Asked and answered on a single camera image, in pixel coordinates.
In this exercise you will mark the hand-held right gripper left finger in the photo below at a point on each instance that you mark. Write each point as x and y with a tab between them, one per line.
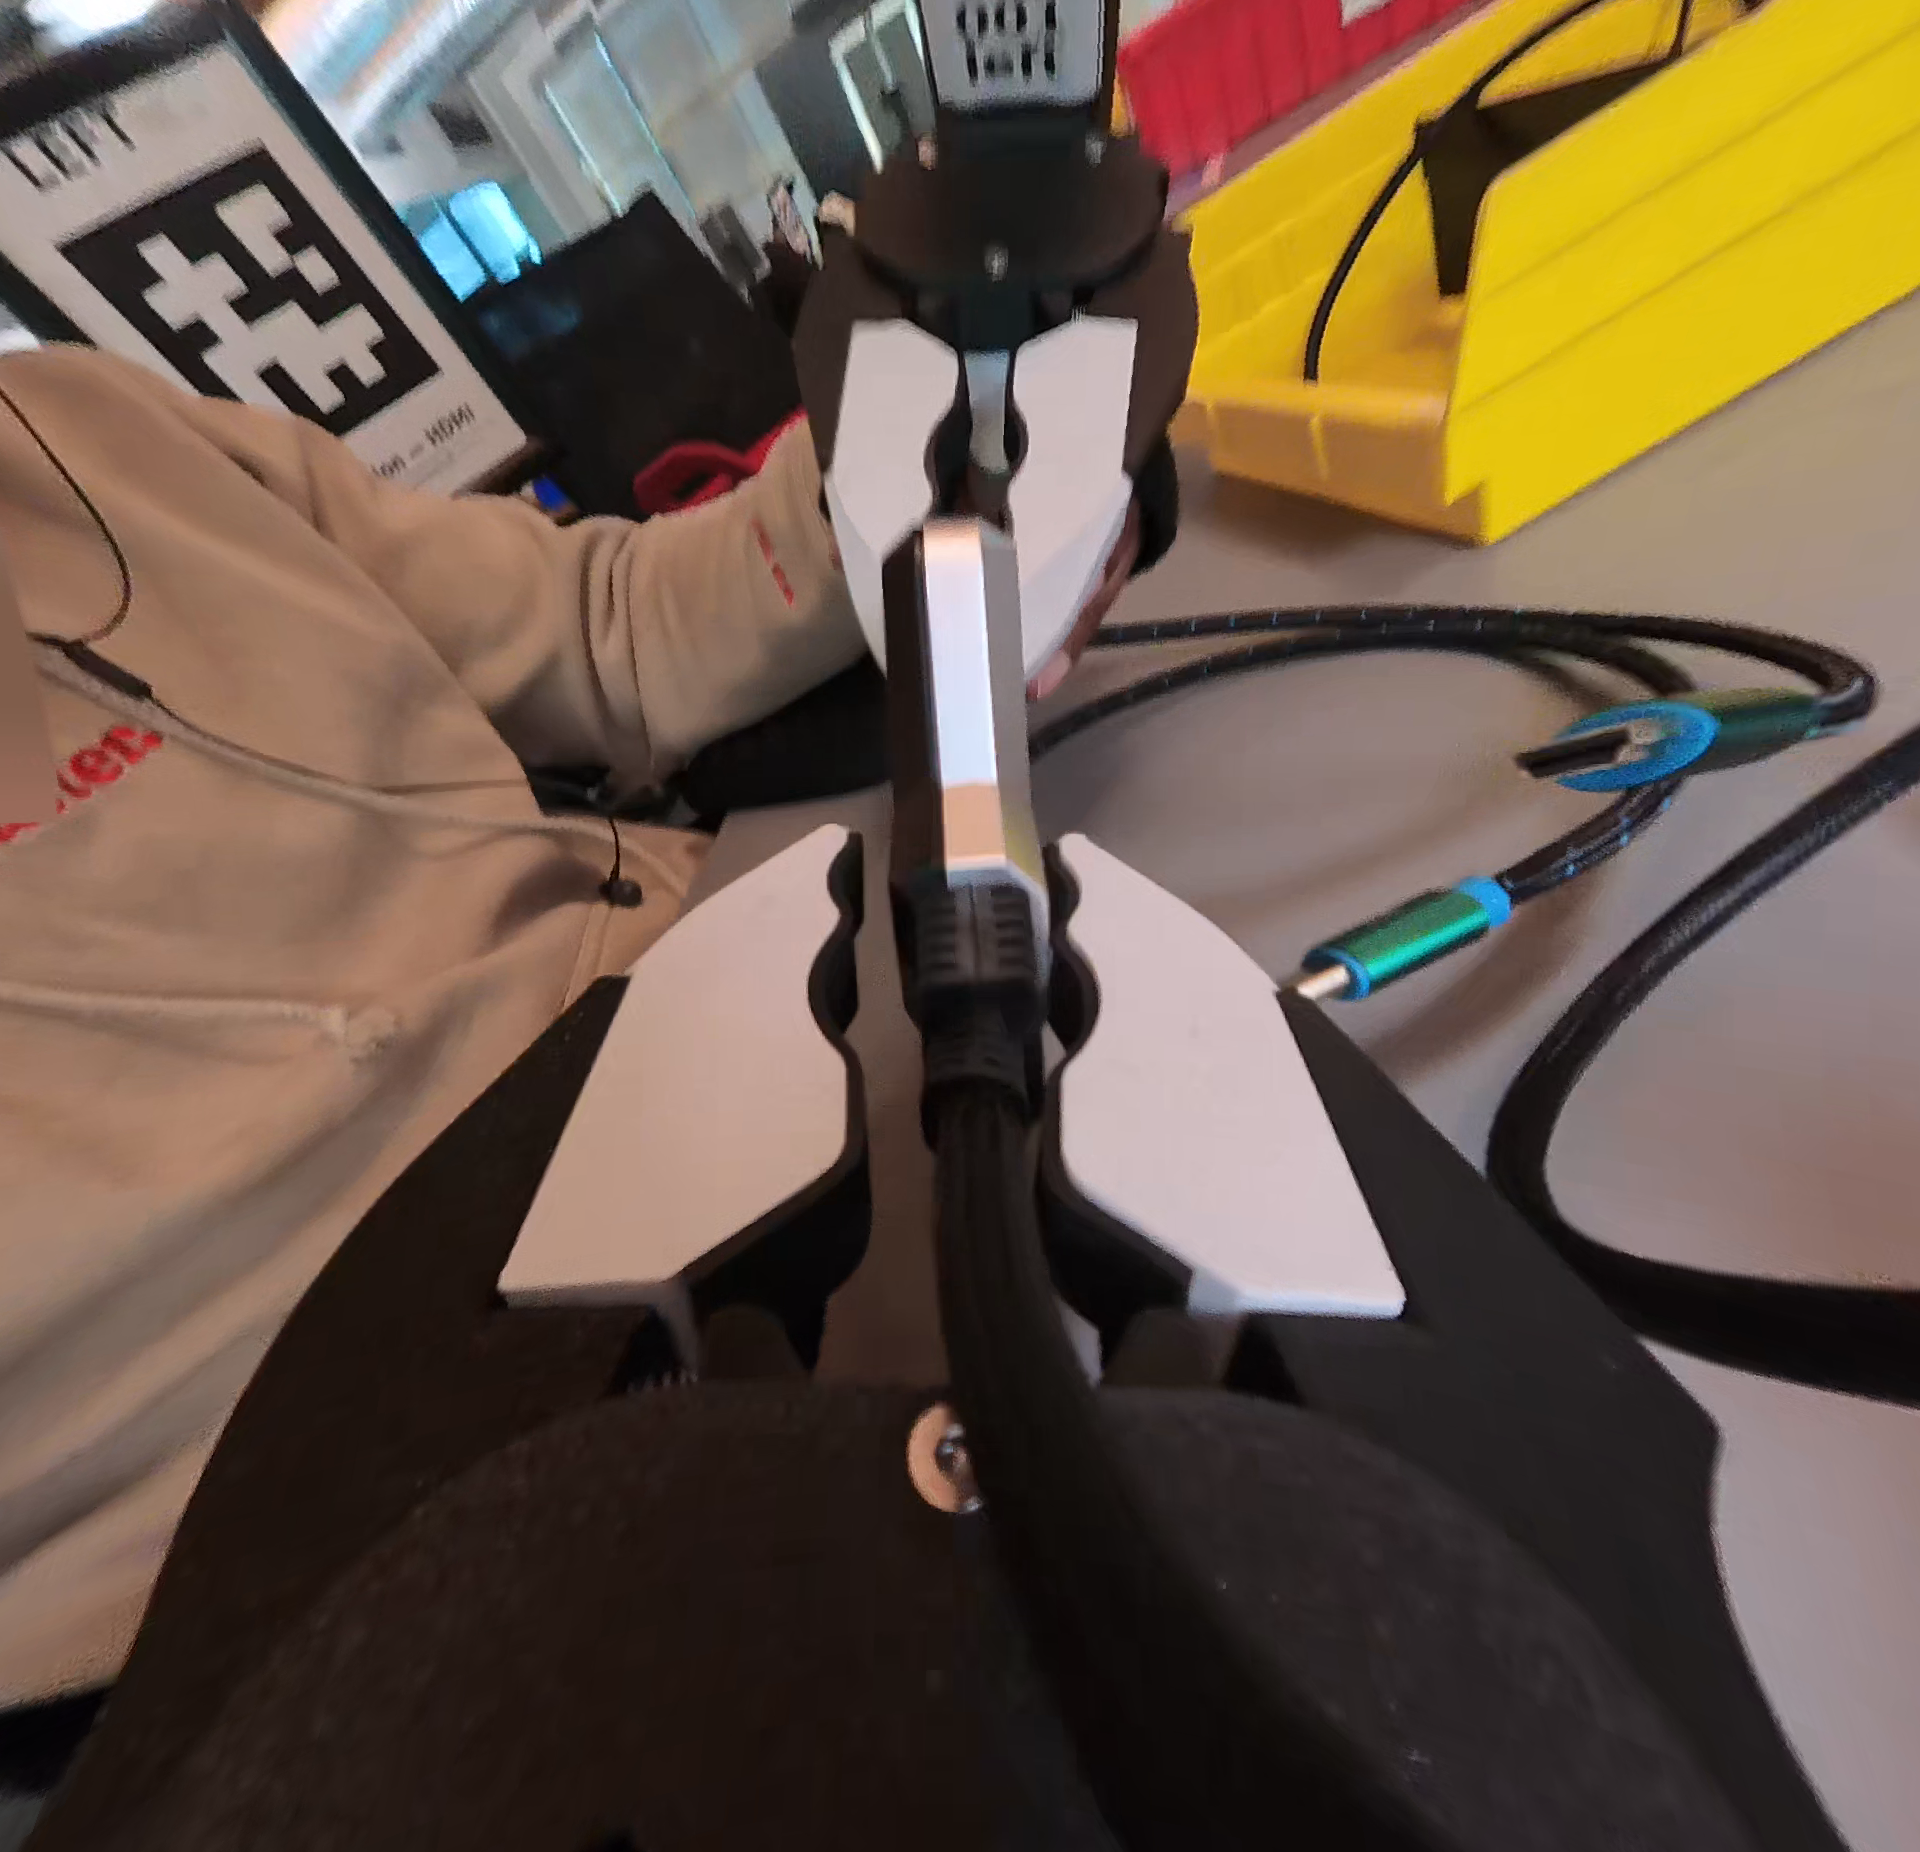
706	1102

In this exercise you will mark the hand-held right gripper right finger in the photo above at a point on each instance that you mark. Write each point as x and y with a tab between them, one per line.
1200	1131

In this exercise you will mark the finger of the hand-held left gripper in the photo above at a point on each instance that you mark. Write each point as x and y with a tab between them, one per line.
877	441
1080	473

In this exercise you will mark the grey multiport hub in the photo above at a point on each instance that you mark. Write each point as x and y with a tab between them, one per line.
974	681

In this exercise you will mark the yellow plastic bin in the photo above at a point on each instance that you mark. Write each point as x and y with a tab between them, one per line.
1650	308

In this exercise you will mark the person's left hand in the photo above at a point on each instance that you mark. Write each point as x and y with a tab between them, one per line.
1088	644

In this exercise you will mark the red cloth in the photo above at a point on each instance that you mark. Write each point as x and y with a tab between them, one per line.
706	473

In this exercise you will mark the black flat panel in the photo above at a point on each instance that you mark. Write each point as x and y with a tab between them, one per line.
632	351

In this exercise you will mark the red ribbed bin white label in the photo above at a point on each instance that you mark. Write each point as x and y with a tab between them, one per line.
1275	51

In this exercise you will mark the person's beige hoodie torso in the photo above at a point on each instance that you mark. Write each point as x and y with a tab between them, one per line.
226	1056

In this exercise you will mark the black bin divider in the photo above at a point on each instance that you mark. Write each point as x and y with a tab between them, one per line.
1499	187

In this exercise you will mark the white sign with black marker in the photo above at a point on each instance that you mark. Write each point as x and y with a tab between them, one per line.
180	114

